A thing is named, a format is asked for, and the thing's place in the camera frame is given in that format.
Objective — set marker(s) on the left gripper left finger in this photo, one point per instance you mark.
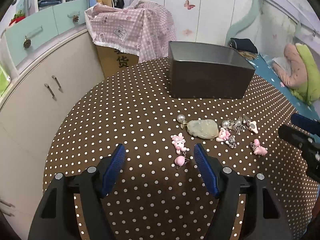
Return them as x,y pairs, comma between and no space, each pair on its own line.
109,169

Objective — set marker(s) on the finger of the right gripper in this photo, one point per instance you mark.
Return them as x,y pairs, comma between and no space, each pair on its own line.
309,125
298,139

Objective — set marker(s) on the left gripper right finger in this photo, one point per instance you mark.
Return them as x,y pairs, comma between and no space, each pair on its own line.
210,170

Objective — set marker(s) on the pink heart charm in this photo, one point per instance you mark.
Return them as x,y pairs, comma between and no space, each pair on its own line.
181,161

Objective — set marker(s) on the pale green jade pendant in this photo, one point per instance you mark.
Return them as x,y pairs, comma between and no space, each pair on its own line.
204,129

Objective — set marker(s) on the pink bear charm keychain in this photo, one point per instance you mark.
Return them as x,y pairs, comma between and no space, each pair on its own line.
178,141

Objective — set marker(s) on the pink pig charm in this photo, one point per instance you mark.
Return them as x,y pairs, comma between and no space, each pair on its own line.
257,148

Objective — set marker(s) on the pearl earring with gold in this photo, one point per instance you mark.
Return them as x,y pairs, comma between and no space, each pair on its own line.
181,120

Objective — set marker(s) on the pink white kitty charm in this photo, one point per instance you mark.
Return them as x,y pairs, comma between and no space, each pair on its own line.
223,135

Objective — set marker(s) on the pink green plush pillow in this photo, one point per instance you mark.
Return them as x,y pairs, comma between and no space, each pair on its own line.
298,71

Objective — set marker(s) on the brown polka dot tablecloth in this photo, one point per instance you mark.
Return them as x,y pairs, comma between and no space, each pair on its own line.
152,198

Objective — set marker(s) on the blue bed mattress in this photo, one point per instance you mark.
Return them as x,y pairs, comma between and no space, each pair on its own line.
263,68

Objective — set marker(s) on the dark metal tin box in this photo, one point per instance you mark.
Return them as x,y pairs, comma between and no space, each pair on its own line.
207,71

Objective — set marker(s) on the cream cabinet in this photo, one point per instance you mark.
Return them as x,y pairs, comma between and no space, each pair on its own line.
31,113

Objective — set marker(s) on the dark folded clothes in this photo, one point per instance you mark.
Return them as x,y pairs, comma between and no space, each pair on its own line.
243,44

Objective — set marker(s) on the yellow cardboard box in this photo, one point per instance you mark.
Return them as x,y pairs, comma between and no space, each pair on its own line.
112,60

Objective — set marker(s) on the green paper bag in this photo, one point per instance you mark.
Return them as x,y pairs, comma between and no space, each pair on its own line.
5,80

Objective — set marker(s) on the pink checkered cloth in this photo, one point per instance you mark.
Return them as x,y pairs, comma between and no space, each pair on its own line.
144,28

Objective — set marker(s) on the mint drawer unit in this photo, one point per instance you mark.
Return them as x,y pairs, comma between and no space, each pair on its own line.
37,29

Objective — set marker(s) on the pink butterfly wall sticker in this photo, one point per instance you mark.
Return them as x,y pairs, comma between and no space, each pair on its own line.
188,5

